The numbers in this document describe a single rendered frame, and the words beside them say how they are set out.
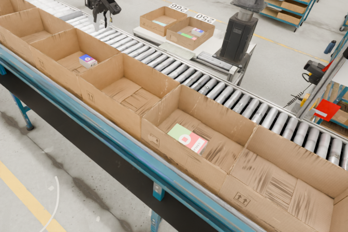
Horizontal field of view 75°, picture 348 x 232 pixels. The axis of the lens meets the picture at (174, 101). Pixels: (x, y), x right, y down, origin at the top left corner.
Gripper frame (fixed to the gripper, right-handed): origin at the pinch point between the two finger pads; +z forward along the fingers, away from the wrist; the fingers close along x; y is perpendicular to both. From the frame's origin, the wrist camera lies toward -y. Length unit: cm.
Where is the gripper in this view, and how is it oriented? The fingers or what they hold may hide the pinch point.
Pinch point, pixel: (102, 28)
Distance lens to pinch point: 118.0
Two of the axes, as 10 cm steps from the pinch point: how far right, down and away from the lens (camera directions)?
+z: -2.3, 7.0, 6.7
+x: -5.1, 5.0, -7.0
